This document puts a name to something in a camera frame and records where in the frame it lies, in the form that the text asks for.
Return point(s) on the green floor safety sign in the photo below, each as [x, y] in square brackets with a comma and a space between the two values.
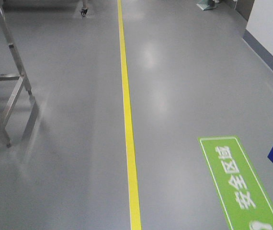
[243, 198]

